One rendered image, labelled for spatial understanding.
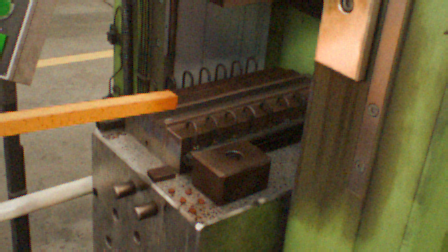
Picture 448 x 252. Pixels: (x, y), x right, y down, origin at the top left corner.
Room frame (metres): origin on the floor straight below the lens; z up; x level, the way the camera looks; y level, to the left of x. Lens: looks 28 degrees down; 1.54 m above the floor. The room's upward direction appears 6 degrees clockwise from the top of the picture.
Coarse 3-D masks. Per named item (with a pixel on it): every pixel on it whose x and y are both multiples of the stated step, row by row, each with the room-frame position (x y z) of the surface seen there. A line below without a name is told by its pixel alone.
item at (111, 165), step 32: (96, 160) 1.08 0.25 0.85; (128, 160) 0.99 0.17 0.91; (160, 160) 1.01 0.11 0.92; (288, 160) 1.05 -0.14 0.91; (160, 192) 0.90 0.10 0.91; (192, 192) 0.91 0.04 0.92; (256, 192) 0.93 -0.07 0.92; (288, 192) 0.95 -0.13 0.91; (96, 224) 1.09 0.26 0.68; (128, 224) 0.98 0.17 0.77; (160, 224) 0.90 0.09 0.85; (192, 224) 0.83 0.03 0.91; (224, 224) 0.85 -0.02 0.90; (256, 224) 0.90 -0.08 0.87
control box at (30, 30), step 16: (16, 0) 1.29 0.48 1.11; (32, 0) 1.28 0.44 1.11; (48, 0) 1.33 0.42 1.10; (0, 16) 1.28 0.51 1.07; (16, 16) 1.27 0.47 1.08; (32, 16) 1.28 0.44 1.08; (48, 16) 1.32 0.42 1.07; (0, 32) 1.26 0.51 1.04; (16, 32) 1.25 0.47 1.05; (32, 32) 1.28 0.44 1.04; (16, 48) 1.23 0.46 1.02; (32, 48) 1.27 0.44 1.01; (0, 64) 1.22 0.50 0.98; (16, 64) 1.23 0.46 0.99; (32, 64) 1.27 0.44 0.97; (16, 80) 1.22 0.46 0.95
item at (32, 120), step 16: (128, 96) 0.87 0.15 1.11; (144, 96) 0.88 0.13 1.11; (160, 96) 0.89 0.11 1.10; (176, 96) 0.90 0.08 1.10; (16, 112) 0.76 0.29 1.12; (32, 112) 0.76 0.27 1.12; (48, 112) 0.77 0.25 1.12; (64, 112) 0.78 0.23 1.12; (80, 112) 0.79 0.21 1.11; (96, 112) 0.81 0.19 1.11; (112, 112) 0.83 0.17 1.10; (128, 112) 0.84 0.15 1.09; (144, 112) 0.86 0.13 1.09; (0, 128) 0.72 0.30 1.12; (16, 128) 0.73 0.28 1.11; (32, 128) 0.75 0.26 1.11; (48, 128) 0.76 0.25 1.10
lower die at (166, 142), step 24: (264, 72) 1.34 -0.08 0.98; (288, 72) 1.33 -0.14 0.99; (192, 96) 1.15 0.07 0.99; (216, 96) 1.14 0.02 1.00; (264, 96) 1.16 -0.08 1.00; (288, 96) 1.19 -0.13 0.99; (144, 120) 1.06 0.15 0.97; (168, 120) 1.01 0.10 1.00; (192, 120) 1.04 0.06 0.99; (240, 120) 1.06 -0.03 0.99; (264, 120) 1.09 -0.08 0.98; (144, 144) 1.05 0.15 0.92; (168, 144) 0.99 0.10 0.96; (192, 144) 0.98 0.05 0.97; (264, 144) 1.10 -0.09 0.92; (192, 168) 0.98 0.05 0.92
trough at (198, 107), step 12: (276, 84) 1.23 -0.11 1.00; (288, 84) 1.26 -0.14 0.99; (300, 84) 1.27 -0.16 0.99; (228, 96) 1.15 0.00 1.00; (240, 96) 1.17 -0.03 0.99; (252, 96) 1.18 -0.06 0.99; (180, 108) 1.07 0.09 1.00; (192, 108) 1.09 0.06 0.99; (204, 108) 1.10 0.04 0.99; (156, 120) 1.03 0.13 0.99
